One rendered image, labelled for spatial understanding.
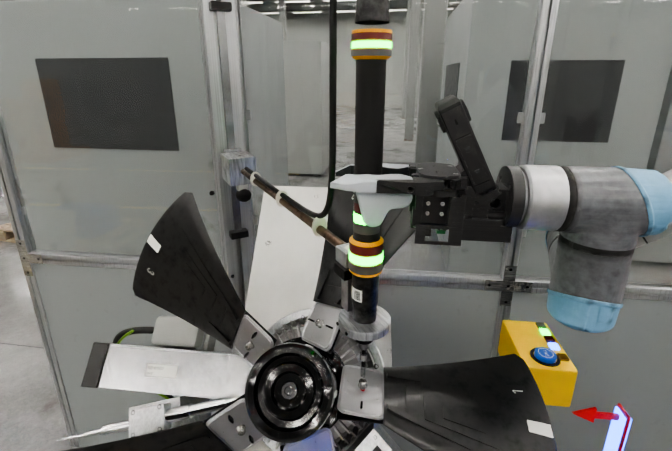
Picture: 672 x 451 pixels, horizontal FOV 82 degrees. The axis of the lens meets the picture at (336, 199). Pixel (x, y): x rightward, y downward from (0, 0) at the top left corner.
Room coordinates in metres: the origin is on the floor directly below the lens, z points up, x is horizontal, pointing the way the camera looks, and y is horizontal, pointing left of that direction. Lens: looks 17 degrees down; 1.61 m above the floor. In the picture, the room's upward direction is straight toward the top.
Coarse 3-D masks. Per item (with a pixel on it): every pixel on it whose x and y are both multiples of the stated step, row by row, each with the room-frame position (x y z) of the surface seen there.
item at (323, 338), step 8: (320, 304) 0.55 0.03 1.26; (312, 312) 0.55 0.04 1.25; (320, 312) 0.53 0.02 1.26; (328, 312) 0.52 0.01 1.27; (336, 312) 0.50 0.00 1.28; (328, 320) 0.50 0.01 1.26; (336, 320) 0.49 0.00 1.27; (304, 328) 0.53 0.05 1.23; (312, 328) 0.52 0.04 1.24; (320, 328) 0.51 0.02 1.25; (328, 328) 0.49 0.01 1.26; (336, 328) 0.48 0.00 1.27; (304, 336) 0.52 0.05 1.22; (312, 336) 0.51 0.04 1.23; (320, 336) 0.49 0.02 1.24; (328, 336) 0.48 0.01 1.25; (312, 344) 0.49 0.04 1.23; (320, 344) 0.48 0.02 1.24; (328, 344) 0.47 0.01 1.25
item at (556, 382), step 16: (512, 336) 0.72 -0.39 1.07; (528, 336) 0.72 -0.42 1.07; (512, 352) 0.69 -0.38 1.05; (528, 352) 0.67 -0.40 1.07; (560, 352) 0.67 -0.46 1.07; (544, 368) 0.62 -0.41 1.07; (560, 368) 0.62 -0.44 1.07; (544, 384) 0.62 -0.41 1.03; (560, 384) 0.62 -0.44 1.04; (544, 400) 0.62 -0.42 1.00; (560, 400) 0.62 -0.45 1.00
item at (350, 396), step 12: (348, 372) 0.48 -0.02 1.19; (360, 372) 0.48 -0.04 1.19; (372, 372) 0.48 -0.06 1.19; (348, 384) 0.45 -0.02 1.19; (372, 384) 0.46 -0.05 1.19; (348, 396) 0.43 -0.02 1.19; (360, 396) 0.43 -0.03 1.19; (372, 396) 0.44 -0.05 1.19; (348, 408) 0.41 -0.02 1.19; (372, 408) 0.42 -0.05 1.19
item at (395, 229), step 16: (336, 192) 0.70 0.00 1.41; (336, 208) 0.67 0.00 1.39; (352, 208) 0.64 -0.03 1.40; (400, 208) 0.58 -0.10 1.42; (336, 224) 0.64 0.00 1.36; (352, 224) 0.61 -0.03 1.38; (384, 224) 0.57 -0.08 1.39; (400, 224) 0.55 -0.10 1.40; (384, 240) 0.55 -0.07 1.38; (400, 240) 0.53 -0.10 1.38; (384, 256) 0.52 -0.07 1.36; (320, 272) 0.60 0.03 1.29; (320, 288) 0.56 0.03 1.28; (336, 288) 0.53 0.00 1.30; (336, 304) 0.51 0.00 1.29
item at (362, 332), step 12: (336, 252) 0.48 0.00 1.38; (348, 252) 0.47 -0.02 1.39; (336, 264) 0.48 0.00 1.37; (348, 264) 0.46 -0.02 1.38; (348, 276) 0.46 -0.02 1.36; (348, 288) 0.46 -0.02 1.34; (348, 300) 0.46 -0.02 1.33; (348, 312) 0.46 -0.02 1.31; (384, 312) 0.46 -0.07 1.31; (336, 324) 0.44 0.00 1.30; (348, 324) 0.43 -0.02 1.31; (360, 324) 0.43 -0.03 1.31; (372, 324) 0.43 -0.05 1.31; (384, 324) 0.43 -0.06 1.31; (348, 336) 0.42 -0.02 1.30; (360, 336) 0.41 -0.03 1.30; (372, 336) 0.41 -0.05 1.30
